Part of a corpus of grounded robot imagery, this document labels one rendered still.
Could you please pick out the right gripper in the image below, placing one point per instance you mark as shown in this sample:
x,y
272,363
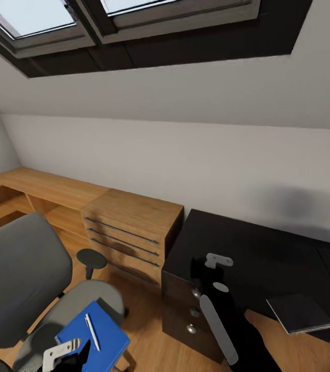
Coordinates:
x,y
199,270

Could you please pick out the folder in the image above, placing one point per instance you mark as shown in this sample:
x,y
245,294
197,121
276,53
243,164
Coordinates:
x,y
111,339

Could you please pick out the desk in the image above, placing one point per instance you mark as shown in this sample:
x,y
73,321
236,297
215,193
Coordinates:
x,y
267,263

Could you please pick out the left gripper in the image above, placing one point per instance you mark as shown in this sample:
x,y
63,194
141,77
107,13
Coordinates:
x,y
74,362

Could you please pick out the pen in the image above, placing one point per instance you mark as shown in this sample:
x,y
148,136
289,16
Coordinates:
x,y
92,330

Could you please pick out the swivel chair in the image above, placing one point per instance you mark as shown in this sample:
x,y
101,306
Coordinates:
x,y
35,269

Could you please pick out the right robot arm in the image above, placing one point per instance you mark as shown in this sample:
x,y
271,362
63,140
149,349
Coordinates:
x,y
240,342

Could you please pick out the notebook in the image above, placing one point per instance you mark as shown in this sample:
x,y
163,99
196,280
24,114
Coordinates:
x,y
299,313

